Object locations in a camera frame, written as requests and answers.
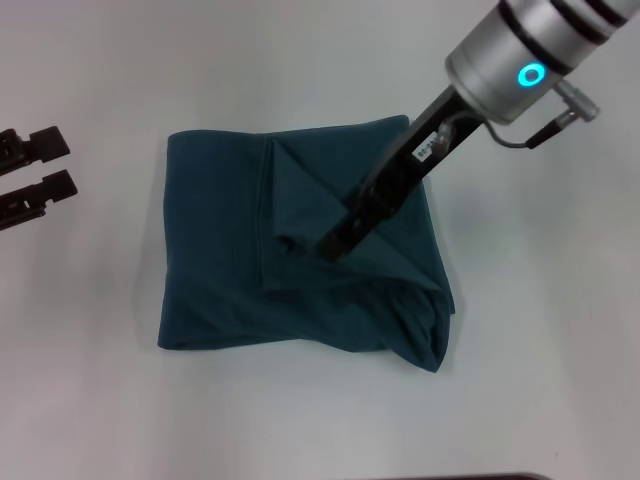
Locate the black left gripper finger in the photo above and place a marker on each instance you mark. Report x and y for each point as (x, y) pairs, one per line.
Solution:
(45, 142)
(50, 190)

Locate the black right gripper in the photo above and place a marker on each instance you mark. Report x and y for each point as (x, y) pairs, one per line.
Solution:
(410, 165)

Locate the teal t-shirt with FREE print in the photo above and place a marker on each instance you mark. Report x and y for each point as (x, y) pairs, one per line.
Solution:
(225, 250)

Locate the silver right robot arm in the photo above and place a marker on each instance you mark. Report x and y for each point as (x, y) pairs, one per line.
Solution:
(530, 45)

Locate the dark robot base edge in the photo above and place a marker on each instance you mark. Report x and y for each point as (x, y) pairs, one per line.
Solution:
(505, 476)

